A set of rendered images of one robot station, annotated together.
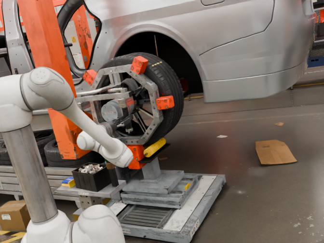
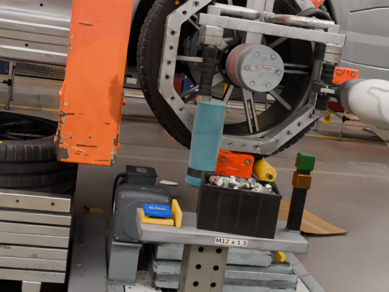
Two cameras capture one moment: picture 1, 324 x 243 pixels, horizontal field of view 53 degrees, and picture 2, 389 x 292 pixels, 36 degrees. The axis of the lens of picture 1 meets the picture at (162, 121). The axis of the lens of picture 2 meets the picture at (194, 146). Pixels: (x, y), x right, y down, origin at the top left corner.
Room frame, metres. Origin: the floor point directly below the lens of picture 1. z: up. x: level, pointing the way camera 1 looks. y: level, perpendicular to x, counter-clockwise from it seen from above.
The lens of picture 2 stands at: (0.82, 1.55, 0.92)
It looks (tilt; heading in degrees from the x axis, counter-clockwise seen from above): 11 degrees down; 320
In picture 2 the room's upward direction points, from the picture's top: 8 degrees clockwise
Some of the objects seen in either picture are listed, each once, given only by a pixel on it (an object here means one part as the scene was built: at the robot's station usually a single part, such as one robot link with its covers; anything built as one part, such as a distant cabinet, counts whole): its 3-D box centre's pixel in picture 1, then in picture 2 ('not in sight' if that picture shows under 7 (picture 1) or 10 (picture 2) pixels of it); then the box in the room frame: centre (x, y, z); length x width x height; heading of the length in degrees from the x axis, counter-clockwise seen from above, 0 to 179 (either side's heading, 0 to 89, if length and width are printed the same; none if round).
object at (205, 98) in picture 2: not in sight; (207, 72); (2.05, 0.50, 0.83); 0.04 x 0.04 x 0.16
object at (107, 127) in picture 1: (103, 130); (360, 97); (1.68, 0.32, 0.83); 0.09 x 0.06 x 0.09; 61
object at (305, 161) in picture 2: not in sight; (305, 161); (1.79, 0.34, 0.64); 0.04 x 0.04 x 0.04; 61
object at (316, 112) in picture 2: (127, 118); (324, 88); (1.88, 0.20, 0.83); 0.04 x 0.04 x 0.16
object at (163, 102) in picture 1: (165, 102); (340, 78); (2.02, -0.04, 0.85); 0.09 x 0.08 x 0.07; 61
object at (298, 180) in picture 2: (110, 165); (301, 180); (1.79, 0.34, 0.59); 0.04 x 0.04 x 0.04; 61
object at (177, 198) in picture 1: (160, 189); (216, 260); (2.30, 0.11, 0.13); 0.50 x 0.36 x 0.10; 61
